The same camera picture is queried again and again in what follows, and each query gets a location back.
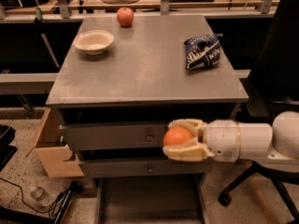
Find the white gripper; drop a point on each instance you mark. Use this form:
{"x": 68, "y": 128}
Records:
{"x": 221, "y": 139}

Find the orange fruit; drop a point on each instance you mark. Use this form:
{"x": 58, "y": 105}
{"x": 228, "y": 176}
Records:
{"x": 177, "y": 136}

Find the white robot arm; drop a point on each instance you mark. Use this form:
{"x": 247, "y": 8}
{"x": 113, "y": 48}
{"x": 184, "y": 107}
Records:
{"x": 273, "y": 146}

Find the grey top drawer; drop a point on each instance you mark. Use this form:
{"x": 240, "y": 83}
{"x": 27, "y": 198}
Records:
{"x": 114, "y": 135}

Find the grey drawer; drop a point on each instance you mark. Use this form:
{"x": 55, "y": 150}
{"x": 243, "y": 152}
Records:
{"x": 114, "y": 135}
{"x": 142, "y": 167}
{"x": 156, "y": 199}

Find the grey bottom drawer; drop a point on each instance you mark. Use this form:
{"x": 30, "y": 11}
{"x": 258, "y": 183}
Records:
{"x": 156, "y": 199}

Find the grey drawer cabinet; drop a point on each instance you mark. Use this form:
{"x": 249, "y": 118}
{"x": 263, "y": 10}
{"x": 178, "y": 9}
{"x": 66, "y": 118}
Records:
{"x": 142, "y": 77}

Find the grey middle drawer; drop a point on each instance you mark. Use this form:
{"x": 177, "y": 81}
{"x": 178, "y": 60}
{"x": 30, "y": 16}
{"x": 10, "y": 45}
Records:
{"x": 142, "y": 167}

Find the blue chip bag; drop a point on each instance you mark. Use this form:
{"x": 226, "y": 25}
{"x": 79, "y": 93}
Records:
{"x": 202, "y": 51}

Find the black office chair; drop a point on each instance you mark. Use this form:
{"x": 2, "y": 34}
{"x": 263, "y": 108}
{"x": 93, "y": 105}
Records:
{"x": 273, "y": 87}

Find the white bowl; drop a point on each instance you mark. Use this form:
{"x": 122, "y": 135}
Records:
{"x": 93, "y": 42}

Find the red apple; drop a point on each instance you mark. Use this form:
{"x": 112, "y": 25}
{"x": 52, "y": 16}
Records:
{"x": 125, "y": 16}

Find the cardboard box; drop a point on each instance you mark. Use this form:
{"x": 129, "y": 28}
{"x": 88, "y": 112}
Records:
{"x": 57, "y": 159}

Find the clear plastic bottle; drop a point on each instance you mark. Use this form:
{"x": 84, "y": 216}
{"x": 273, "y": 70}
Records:
{"x": 41, "y": 196}

